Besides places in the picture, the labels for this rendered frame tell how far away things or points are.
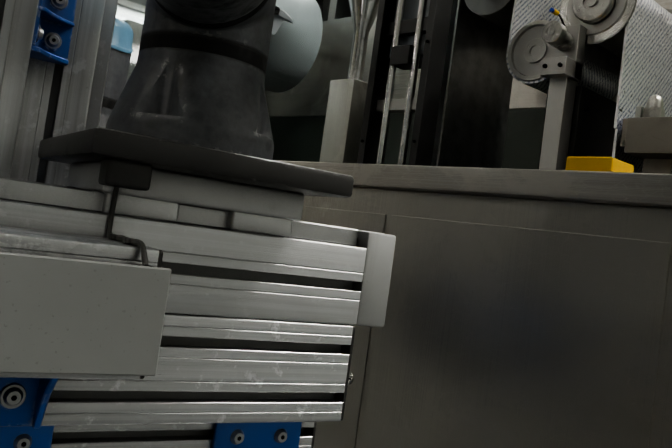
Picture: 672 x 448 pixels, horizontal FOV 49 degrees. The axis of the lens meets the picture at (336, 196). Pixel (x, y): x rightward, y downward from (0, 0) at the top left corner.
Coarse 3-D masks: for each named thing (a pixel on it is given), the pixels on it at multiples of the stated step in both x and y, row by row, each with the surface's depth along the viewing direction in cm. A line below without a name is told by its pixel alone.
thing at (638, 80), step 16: (624, 48) 130; (640, 48) 134; (656, 48) 139; (624, 64) 130; (640, 64) 134; (656, 64) 139; (624, 80) 130; (640, 80) 135; (656, 80) 140; (624, 96) 131; (640, 96) 135; (624, 112) 131
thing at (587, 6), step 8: (576, 0) 135; (584, 0) 135; (592, 0) 133; (600, 0) 132; (608, 0) 131; (576, 8) 135; (584, 8) 134; (592, 8) 133; (600, 8) 132; (608, 8) 131; (576, 16) 135; (584, 16) 134; (592, 16) 133; (600, 16) 132
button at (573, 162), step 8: (568, 160) 105; (576, 160) 104; (584, 160) 104; (592, 160) 103; (600, 160) 102; (608, 160) 101; (616, 160) 101; (568, 168) 105; (576, 168) 104; (584, 168) 103; (592, 168) 103; (600, 168) 102; (608, 168) 101; (616, 168) 102; (624, 168) 103; (632, 168) 105
